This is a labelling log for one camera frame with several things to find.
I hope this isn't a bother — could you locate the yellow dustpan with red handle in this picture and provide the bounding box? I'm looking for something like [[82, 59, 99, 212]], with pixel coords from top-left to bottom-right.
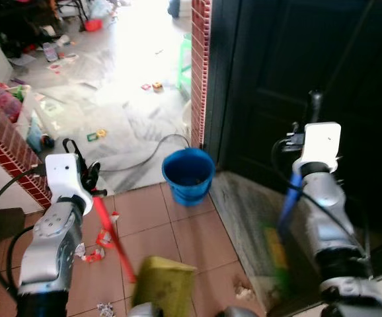
[[62, 138, 199, 317]]

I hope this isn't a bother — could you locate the yellow green small packet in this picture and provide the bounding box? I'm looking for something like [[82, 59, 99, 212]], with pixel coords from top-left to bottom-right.
[[87, 129, 108, 141]]

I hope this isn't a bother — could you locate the red white snack wrapper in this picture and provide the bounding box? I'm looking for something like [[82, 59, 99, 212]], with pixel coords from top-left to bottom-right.
[[85, 247, 107, 264], [96, 229, 116, 249]]

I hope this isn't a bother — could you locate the blue plastic bucket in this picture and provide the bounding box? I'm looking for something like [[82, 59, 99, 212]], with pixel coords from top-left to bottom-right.
[[162, 148, 216, 207]]

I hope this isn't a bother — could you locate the black wooden door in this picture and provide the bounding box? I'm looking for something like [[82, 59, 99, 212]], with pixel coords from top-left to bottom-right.
[[203, 0, 382, 281]]

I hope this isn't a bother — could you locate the pink filled basket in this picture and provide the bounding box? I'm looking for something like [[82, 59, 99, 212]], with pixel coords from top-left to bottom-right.
[[0, 82, 28, 123]]

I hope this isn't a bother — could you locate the silver robot left leg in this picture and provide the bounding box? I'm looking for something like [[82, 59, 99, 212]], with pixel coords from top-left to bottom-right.
[[128, 302, 167, 317]]

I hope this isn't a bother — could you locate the silver robot leg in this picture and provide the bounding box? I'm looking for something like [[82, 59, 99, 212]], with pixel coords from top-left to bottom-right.
[[220, 304, 259, 317], [128, 302, 167, 317]]

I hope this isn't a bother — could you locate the green plastic stool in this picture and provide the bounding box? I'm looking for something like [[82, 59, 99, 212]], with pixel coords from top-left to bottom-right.
[[177, 33, 193, 93]]

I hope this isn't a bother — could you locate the red plastic basin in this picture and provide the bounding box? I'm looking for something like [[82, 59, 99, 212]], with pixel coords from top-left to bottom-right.
[[84, 18, 104, 32]]

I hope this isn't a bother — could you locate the silver robot right leg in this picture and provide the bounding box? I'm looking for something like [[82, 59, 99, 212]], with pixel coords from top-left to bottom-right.
[[220, 304, 259, 317]]

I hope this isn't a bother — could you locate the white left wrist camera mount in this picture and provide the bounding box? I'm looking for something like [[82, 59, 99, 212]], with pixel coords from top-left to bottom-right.
[[44, 153, 95, 216]]

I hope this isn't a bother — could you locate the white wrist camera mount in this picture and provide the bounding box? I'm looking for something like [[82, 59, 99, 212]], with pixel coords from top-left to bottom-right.
[[292, 122, 343, 176], [44, 153, 95, 216]]

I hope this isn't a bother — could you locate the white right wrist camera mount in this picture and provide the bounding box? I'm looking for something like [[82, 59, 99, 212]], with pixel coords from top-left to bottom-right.
[[292, 122, 343, 176]]

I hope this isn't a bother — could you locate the black floor cable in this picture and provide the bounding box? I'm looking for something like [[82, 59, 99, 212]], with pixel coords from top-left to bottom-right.
[[100, 133, 193, 174]]

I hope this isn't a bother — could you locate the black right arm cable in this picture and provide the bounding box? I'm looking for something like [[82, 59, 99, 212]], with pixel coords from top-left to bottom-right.
[[270, 135, 365, 255]]

